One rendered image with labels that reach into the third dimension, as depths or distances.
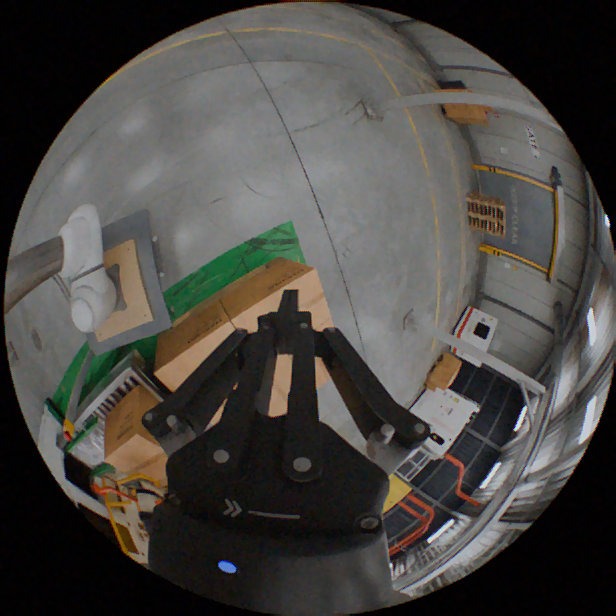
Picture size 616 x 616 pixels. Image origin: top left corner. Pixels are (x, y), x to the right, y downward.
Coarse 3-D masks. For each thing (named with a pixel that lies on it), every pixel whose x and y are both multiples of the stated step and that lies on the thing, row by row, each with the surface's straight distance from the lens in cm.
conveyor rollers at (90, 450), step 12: (132, 384) 140; (108, 396) 156; (120, 396) 152; (96, 408) 176; (108, 408) 173; (84, 420) 205; (96, 432) 209; (84, 444) 256; (96, 444) 234; (84, 456) 290; (96, 456) 262
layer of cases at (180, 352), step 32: (256, 288) 134; (288, 288) 122; (320, 288) 134; (192, 320) 148; (224, 320) 119; (256, 320) 120; (320, 320) 143; (160, 352) 145; (192, 352) 121; (288, 384) 160; (320, 384) 183
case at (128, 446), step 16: (128, 400) 140; (144, 400) 130; (112, 416) 160; (128, 416) 129; (112, 432) 149; (128, 432) 122; (144, 432) 115; (112, 448) 142; (128, 448) 127; (144, 448) 121; (160, 448) 118; (112, 464) 159; (128, 464) 148; (144, 464) 140; (160, 464) 136
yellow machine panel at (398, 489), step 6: (366, 456) 808; (390, 480) 789; (396, 480) 790; (390, 486) 790; (396, 486) 791; (402, 486) 792; (408, 486) 794; (390, 492) 791; (396, 492) 792; (402, 492) 793; (390, 498) 793; (396, 498) 794; (384, 504) 796; (390, 504) 796; (384, 510) 800
